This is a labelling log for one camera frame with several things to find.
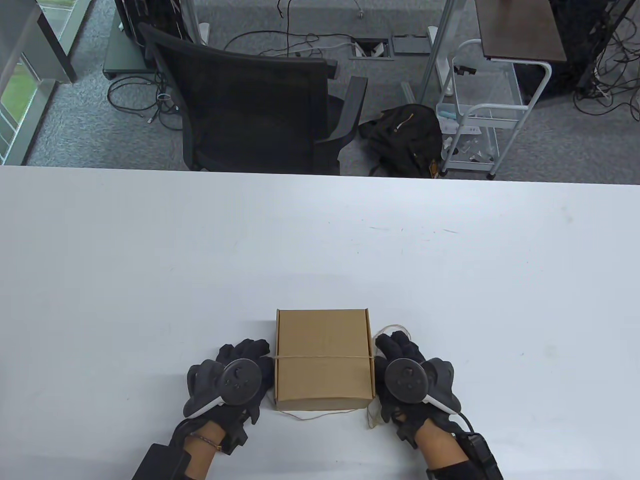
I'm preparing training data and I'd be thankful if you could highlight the person's right hand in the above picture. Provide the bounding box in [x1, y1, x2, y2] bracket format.
[375, 331, 463, 436]

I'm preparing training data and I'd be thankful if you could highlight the person's left hand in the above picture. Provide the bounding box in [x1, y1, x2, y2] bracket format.
[182, 338, 275, 426]

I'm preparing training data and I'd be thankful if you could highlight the beige twine string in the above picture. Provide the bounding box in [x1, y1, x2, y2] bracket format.
[259, 324, 412, 431]

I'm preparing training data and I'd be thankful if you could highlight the brown cardboard box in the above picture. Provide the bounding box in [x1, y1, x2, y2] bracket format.
[274, 308, 376, 412]

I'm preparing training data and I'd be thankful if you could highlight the person's left forearm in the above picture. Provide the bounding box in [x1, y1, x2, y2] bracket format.
[182, 420, 226, 480]

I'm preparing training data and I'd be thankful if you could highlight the person's right forearm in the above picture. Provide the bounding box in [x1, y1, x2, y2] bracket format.
[415, 417, 473, 473]

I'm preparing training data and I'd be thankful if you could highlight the black wrist-worn sensor box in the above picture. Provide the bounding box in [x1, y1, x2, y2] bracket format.
[457, 432, 503, 480]
[131, 443, 192, 480]

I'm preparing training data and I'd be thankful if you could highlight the open floor socket box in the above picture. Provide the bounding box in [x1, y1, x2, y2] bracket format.
[348, 37, 395, 61]

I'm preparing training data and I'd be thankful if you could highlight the grey and white hand controller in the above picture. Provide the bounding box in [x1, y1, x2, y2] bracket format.
[184, 358, 263, 418]
[382, 356, 463, 415]

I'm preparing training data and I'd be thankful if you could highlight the black backpack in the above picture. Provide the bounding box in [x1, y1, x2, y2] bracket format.
[358, 103, 445, 179]

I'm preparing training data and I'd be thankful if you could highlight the black mesh office chair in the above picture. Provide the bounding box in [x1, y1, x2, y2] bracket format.
[138, 21, 369, 176]

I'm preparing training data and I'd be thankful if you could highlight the grey floor plate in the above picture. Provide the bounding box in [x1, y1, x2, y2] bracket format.
[391, 34, 431, 55]

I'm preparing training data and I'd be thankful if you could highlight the brown wooden side desk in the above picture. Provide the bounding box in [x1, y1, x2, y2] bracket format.
[474, 0, 568, 63]

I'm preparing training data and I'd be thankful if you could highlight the black equipment rack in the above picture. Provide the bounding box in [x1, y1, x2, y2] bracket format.
[549, 0, 626, 93]
[114, 0, 187, 48]

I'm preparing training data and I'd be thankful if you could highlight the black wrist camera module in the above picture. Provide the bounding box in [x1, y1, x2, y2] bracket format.
[219, 419, 250, 455]
[394, 412, 420, 448]

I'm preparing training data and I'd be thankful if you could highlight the white wire cart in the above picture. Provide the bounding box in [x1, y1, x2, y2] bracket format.
[435, 39, 553, 181]

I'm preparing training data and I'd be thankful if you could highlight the tangle of black floor cables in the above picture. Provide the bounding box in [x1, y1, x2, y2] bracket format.
[572, 0, 640, 122]
[107, 75, 185, 132]

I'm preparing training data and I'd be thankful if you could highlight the aluminium frame post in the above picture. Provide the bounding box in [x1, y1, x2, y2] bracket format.
[417, 0, 458, 103]

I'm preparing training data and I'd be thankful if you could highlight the long black floor cable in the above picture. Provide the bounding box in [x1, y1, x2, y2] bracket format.
[222, 0, 362, 57]

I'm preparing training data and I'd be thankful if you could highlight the grey metal base plate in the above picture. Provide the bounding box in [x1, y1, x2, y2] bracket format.
[103, 10, 153, 81]

